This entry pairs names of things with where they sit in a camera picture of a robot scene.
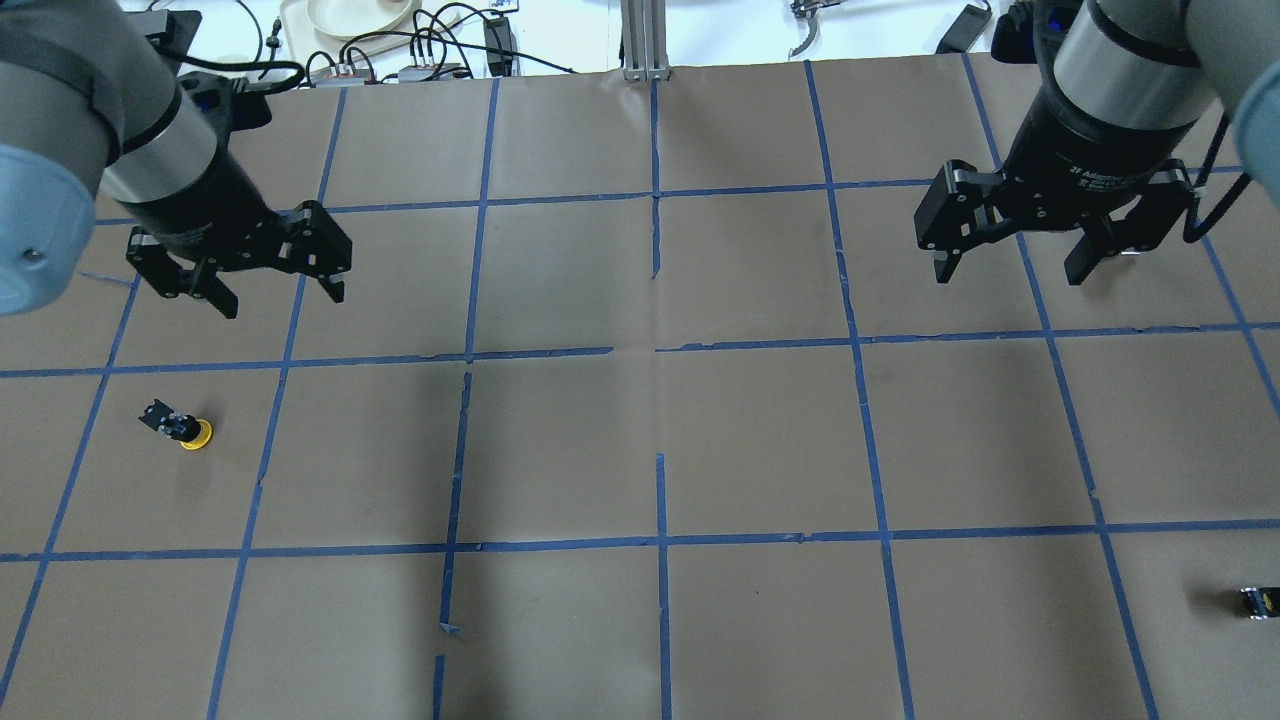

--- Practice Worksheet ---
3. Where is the black power adapter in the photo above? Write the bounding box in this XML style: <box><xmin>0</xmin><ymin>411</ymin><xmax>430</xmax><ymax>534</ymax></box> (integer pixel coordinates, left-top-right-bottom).
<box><xmin>934</xmin><ymin>1</ymin><xmax>993</xmax><ymax>55</ymax></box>

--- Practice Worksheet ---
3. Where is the yellow push button switch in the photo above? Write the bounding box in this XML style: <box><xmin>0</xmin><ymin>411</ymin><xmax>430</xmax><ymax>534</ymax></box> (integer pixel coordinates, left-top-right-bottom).
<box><xmin>140</xmin><ymin>398</ymin><xmax>214</xmax><ymax>451</ymax></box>

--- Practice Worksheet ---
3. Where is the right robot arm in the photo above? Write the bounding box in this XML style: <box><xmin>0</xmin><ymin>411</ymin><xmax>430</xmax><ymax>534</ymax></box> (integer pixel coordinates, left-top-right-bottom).
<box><xmin>914</xmin><ymin>1</ymin><xmax>1277</xmax><ymax>284</ymax></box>

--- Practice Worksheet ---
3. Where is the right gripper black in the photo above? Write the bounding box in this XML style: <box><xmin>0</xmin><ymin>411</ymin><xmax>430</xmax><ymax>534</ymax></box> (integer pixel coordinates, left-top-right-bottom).
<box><xmin>915</xmin><ymin>159</ymin><xmax>1197</xmax><ymax>286</ymax></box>

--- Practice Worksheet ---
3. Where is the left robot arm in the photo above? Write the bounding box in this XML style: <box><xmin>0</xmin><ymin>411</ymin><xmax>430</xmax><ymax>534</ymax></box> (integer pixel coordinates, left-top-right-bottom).
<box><xmin>1</xmin><ymin>1</ymin><xmax>353</xmax><ymax>319</ymax></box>

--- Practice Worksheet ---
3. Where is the brown paper table cover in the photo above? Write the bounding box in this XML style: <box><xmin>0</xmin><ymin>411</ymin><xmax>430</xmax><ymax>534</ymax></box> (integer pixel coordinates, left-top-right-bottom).
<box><xmin>3</xmin><ymin>56</ymin><xmax>1277</xmax><ymax>719</ymax></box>

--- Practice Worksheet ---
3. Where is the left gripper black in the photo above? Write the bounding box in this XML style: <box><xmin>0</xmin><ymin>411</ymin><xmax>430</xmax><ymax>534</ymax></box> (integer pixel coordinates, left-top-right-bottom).
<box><xmin>125</xmin><ymin>200</ymin><xmax>353</xmax><ymax>320</ymax></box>

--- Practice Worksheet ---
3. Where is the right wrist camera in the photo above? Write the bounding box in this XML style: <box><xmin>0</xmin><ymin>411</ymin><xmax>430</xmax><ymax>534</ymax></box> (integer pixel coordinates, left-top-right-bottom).
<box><xmin>989</xmin><ymin>1</ymin><xmax>1083</xmax><ymax>64</ymax></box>

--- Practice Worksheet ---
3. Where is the small black contact block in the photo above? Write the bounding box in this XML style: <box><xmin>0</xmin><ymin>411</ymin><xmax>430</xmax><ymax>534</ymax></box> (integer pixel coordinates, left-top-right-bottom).
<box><xmin>1238</xmin><ymin>585</ymin><xmax>1280</xmax><ymax>621</ymax></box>

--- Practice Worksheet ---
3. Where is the beige round plate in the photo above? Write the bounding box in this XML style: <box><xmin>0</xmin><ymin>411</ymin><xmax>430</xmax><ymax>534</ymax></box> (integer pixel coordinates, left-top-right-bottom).
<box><xmin>303</xmin><ymin>0</ymin><xmax>416</xmax><ymax>40</ymax></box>

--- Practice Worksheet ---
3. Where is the aluminium frame post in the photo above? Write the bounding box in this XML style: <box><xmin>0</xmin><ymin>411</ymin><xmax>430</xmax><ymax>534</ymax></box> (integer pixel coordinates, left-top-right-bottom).
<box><xmin>620</xmin><ymin>0</ymin><xmax>671</xmax><ymax>82</ymax></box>

